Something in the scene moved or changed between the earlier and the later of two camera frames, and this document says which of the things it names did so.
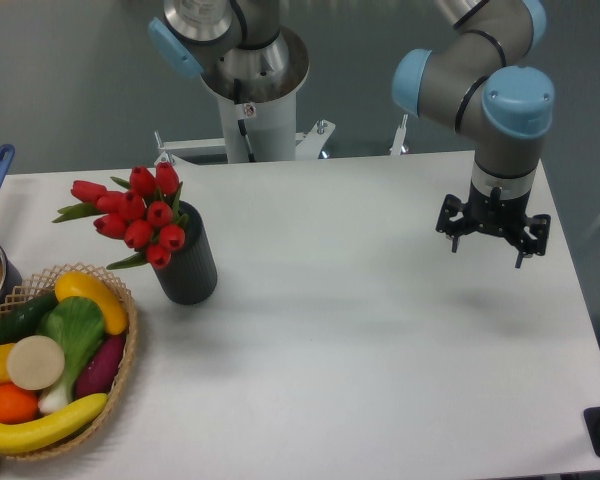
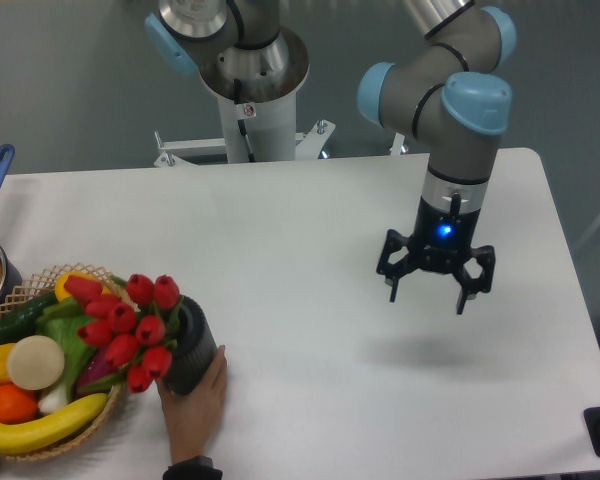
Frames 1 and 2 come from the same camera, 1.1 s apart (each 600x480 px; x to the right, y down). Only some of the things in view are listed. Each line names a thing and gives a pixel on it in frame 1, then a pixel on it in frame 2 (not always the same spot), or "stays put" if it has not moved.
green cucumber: [17, 319] stays put
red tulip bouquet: [144, 212] -> [134, 332]
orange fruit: [9, 403] stays put
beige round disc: [35, 362] stays put
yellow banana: [19, 436] stays put
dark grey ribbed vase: [191, 275] -> [193, 353]
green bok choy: [77, 325] stays put
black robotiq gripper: [492, 211] -> [440, 241]
